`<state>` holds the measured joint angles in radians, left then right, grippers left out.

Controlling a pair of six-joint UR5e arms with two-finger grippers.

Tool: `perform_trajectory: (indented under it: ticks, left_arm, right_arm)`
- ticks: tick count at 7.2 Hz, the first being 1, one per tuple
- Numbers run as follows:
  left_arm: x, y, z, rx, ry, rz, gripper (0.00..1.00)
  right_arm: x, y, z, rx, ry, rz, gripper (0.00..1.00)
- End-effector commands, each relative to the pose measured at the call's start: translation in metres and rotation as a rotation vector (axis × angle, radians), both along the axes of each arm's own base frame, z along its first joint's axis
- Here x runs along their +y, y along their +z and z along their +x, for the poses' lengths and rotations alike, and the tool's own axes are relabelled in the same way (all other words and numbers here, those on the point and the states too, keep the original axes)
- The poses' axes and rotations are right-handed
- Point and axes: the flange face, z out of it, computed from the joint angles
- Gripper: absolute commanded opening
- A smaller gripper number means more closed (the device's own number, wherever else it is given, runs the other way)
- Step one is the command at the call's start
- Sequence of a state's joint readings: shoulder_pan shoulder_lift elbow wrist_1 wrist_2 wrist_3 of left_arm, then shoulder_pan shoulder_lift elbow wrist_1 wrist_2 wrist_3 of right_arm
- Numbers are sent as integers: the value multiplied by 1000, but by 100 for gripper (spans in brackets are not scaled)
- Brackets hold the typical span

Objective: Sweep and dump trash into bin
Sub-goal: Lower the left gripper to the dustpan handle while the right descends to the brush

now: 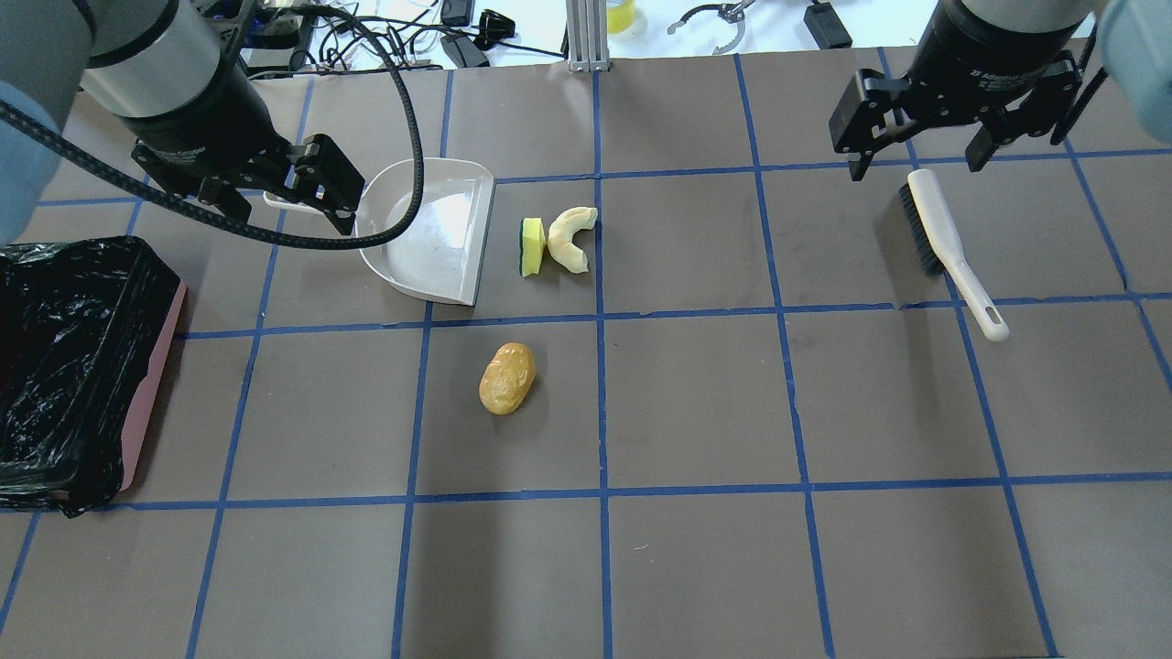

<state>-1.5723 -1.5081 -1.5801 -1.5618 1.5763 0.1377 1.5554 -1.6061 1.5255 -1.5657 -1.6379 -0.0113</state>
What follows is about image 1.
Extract yellow tape roll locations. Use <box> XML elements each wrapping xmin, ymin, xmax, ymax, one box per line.
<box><xmin>604</xmin><ymin>0</ymin><xmax>638</xmax><ymax>35</ymax></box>

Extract black power brick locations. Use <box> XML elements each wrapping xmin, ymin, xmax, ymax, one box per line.
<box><xmin>440</xmin><ymin>34</ymin><xmax>491</xmax><ymax>70</ymax></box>

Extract black metal claw tool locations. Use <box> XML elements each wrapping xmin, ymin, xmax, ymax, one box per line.
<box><xmin>667</xmin><ymin>0</ymin><xmax>757</xmax><ymax>56</ymax></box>

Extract tangled black cables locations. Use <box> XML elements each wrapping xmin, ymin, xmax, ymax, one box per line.
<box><xmin>240</xmin><ymin>0</ymin><xmax>568</xmax><ymax>74</ymax></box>

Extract white hand brush black bristles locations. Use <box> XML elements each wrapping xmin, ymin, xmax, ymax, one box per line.
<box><xmin>897</xmin><ymin>168</ymin><xmax>1010</xmax><ymax>342</ymax></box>

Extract brown potato toy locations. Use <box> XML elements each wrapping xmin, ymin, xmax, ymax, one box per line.
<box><xmin>478</xmin><ymin>342</ymin><xmax>537</xmax><ymax>416</ymax></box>

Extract aluminium frame post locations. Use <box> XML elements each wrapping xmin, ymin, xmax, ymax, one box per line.
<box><xmin>566</xmin><ymin>0</ymin><xmax>612</xmax><ymax>72</ymax></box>

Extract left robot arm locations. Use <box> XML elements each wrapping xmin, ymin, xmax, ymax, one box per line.
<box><xmin>4</xmin><ymin>1</ymin><xmax>364</xmax><ymax>250</ymax></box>

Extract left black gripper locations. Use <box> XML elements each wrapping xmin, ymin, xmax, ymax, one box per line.
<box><xmin>131</xmin><ymin>70</ymin><xmax>364</xmax><ymax>242</ymax></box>

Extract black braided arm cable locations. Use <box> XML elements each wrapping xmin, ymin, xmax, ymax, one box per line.
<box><xmin>0</xmin><ymin>5</ymin><xmax>427</xmax><ymax>251</ymax></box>

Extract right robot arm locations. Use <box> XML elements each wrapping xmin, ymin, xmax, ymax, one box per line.
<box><xmin>829</xmin><ymin>1</ymin><xmax>1171</xmax><ymax>182</ymax></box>

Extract white plastic dustpan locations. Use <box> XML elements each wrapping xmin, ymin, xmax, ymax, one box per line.
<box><xmin>264</xmin><ymin>158</ymin><xmax>496</xmax><ymax>307</ymax></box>

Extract pale yellow shrimp toy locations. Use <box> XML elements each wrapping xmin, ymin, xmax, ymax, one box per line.
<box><xmin>546</xmin><ymin>206</ymin><xmax>599</xmax><ymax>274</ymax></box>

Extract black power adapter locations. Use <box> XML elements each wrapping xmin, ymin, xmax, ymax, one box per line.
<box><xmin>803</xmin><ymin>1</ymin><xmax>853</xmax><ymax>50</ymax></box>

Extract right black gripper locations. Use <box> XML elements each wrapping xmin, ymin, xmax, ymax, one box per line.
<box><xmin>830</xmin><ymin>5</ymin><xmax>1086</xmax><ymax>182</ymax></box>

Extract pink bin with black bag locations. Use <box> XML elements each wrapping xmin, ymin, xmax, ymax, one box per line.
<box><xmin>1</xmin><ymin>236</ymin><xmax>188</xmax><ymax>518</ymax></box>

